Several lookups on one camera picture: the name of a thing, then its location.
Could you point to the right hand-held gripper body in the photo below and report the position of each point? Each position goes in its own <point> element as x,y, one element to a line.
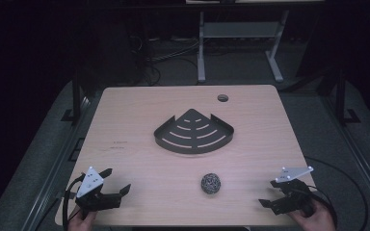
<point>294,189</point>

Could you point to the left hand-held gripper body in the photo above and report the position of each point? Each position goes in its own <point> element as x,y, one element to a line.
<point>90,184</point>

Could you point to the steel wool ball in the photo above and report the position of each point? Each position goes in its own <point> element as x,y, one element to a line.
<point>210,183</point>

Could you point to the black metal corner shelf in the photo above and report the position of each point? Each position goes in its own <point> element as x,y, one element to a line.
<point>193,134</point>

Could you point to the person's right hand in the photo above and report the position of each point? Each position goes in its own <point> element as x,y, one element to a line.
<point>316,219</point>

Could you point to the person's left hand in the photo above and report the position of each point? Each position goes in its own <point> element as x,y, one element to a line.
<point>83,222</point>

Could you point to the grey metal stand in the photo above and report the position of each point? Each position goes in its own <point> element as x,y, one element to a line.
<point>237,30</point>

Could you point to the aluminium floor rail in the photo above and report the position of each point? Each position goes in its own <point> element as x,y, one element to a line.
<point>53,179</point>
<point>356,154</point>

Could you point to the black upright post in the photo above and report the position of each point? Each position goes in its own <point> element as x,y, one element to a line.
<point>76,96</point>
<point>341,99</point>

